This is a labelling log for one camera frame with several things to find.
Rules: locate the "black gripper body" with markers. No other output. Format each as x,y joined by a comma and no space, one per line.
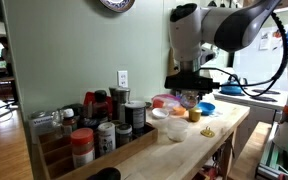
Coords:
191,81

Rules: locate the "glass peanut jar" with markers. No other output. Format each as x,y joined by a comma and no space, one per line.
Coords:
189,99

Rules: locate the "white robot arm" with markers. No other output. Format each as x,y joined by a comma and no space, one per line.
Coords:
230,29

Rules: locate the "blue plastic bowl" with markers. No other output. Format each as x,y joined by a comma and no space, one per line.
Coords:
207,108

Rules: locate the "yellow lid small jar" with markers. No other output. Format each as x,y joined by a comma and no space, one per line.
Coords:
195,114

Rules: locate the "orange jar lid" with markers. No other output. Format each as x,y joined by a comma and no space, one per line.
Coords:
179,111

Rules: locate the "small glass spice jar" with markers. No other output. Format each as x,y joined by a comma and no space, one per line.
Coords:
123,134

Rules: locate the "orange lid spice jar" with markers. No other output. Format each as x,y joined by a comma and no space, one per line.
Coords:
82,142

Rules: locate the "pink lid plastic container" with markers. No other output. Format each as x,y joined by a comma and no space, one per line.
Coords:
166,101

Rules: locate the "blue tea kettle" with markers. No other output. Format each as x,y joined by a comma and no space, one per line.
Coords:
231,85

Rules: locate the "small white dish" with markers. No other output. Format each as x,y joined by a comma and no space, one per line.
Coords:
160,113

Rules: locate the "gold trivet piece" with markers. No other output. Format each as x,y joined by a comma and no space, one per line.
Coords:
207,132

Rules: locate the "dark blue salt canister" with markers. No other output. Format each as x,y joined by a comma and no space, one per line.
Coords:
135,115

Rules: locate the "white stove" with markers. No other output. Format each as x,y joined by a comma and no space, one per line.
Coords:
266,108

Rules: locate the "steel pepper grinder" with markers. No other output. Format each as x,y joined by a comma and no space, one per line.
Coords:
122,95

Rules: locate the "dark bottle black cap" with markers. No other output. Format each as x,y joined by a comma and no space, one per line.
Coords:
100,106

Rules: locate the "white spice shaker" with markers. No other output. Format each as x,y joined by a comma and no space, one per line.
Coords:
107,142

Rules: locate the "red plastic object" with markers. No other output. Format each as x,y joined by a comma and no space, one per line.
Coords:
90,98

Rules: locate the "white cap brown bottle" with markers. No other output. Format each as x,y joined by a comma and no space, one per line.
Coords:
69,123

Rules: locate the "wooden spice tray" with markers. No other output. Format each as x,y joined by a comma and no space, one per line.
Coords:
57,161

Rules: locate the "white wall outlet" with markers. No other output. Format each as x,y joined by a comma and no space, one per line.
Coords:
122,78

